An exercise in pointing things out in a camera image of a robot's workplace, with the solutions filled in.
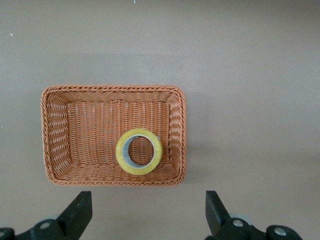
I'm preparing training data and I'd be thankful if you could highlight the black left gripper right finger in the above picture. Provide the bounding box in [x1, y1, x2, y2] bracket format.
[205, 190, 267, 240]

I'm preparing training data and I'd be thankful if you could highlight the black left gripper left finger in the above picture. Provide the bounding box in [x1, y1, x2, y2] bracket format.
[14, 190, 94, 240]

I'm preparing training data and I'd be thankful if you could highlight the yellow tape roll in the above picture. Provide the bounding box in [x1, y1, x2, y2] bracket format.
[115, 127, 165, 176]

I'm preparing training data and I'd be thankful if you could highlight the brown wicker basket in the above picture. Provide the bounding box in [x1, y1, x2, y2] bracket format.
[40, 84, 187, 188]

